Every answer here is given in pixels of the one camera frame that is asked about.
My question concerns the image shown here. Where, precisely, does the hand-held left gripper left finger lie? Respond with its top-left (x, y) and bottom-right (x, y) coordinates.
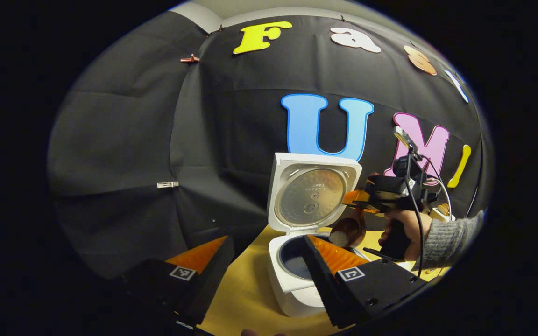
top-left (110, 236), bottom-right (235, 327)

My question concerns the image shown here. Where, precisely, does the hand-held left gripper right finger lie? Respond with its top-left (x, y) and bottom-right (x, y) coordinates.
top-left (303, 235), bottom-right (431, 329)

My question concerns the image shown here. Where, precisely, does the brown wooden spoon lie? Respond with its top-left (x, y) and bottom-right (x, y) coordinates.
top-left (329, 208), bottom-right (367, 248)

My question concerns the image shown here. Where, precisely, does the white rice cooker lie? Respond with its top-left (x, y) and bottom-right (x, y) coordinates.
top-left (267, 153), bottom-right (372, 318)

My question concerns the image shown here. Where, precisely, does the white toaster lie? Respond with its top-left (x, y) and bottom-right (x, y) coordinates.
top-left (430, 205), bottom-right (455, 223)

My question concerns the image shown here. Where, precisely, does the black backdrop cloth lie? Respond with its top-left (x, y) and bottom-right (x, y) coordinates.
top-left (47, 9), bottom-right (494, 280)

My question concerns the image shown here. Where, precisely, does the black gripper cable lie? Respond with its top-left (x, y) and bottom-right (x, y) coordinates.
top-left (403, 174), bottom-right (427, 279)

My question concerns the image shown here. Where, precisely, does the white power cable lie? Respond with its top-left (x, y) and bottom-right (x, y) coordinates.
top-left (421, 156), bottom-right (454, 220)

